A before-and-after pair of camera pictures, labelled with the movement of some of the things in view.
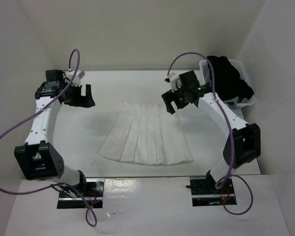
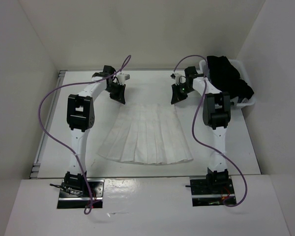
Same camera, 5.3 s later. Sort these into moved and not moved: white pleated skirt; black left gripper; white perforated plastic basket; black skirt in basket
Moved: black left gripper
Not moved: white perforated plastic basket; white pleated skirt; black skirt in basket
